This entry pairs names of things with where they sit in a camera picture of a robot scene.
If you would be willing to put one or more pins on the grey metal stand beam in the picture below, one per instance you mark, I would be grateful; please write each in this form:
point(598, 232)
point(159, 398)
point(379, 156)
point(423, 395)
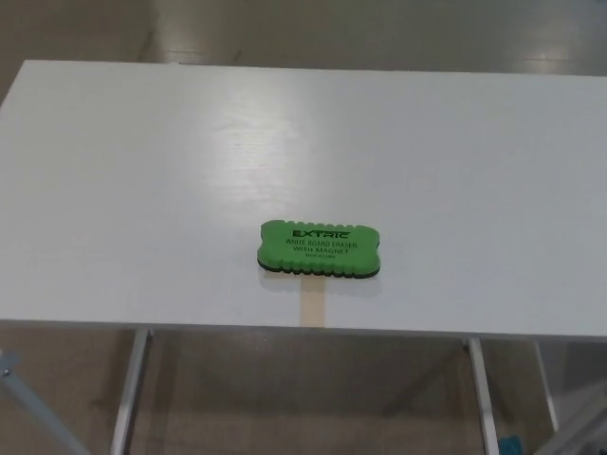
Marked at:
point(28, 407)
point(581, 424)

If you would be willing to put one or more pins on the green whiteboard eraser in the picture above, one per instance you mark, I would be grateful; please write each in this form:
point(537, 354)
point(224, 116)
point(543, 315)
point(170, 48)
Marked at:
point(318, 249)

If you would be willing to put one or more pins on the teal textured object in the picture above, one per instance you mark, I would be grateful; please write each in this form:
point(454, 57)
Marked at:
point(512, 446)

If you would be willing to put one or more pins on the beige tape strip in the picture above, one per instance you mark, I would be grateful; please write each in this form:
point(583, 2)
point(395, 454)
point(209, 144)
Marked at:
point(313, 303)

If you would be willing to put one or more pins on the white table leg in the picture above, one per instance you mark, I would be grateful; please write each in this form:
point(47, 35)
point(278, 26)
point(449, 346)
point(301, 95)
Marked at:
point(480, 379)
point(133, 379)
point(545, 379)

